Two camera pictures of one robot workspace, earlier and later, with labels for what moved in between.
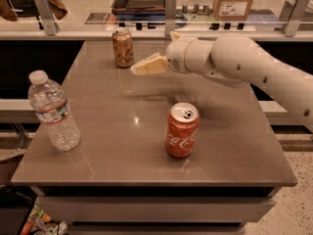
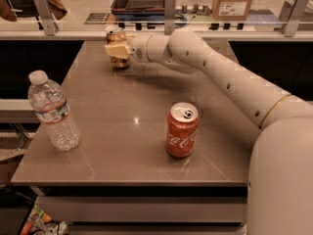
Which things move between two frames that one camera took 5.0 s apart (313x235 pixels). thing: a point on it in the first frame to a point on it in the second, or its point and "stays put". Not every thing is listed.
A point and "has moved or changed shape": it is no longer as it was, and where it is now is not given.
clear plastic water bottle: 50,104 stays put
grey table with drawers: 160,153 stays put
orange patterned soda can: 123,47 has moved or changed shape
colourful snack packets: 39,222 stays put
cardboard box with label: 233,2 stays put
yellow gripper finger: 176,35 to 131,35
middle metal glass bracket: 170,12 stays put
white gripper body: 177,57 to 139,48
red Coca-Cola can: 183,121 stays put
